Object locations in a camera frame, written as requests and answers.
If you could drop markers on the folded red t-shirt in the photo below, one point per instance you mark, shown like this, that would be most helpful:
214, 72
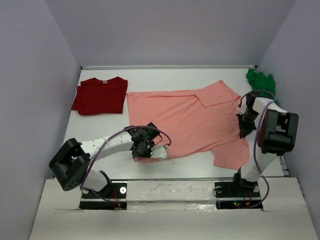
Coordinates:
95, 97

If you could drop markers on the crumpled green t-shirt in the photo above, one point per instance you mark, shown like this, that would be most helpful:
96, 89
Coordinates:
259, 81

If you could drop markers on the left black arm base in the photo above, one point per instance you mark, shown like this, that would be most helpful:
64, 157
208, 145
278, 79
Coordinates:
114, 198

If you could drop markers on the pink polo shirt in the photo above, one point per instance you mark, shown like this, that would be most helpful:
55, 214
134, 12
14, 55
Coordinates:
196, 121

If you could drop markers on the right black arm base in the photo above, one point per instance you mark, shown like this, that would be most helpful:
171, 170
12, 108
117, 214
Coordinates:
237, 193

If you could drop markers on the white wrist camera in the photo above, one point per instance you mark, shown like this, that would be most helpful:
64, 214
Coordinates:
240, 107
159, 152

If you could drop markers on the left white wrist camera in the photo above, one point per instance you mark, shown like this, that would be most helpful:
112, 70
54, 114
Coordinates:
159, 152

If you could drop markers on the aluminium rear table rail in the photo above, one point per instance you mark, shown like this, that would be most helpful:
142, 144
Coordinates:
165, 67

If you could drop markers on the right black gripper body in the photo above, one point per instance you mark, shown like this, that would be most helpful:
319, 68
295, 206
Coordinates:
246, 121

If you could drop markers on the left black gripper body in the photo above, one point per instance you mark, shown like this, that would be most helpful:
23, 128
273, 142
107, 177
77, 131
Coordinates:
144, 152

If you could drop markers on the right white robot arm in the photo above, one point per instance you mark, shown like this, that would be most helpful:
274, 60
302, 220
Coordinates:
275, 134

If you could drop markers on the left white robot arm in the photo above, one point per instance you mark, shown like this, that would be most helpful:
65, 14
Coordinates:
72, 164

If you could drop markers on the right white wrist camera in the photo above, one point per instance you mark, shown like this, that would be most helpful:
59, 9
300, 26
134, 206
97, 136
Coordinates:
240, 107

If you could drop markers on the white foam block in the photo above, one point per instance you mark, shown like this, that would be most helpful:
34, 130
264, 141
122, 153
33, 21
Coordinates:
170, 190

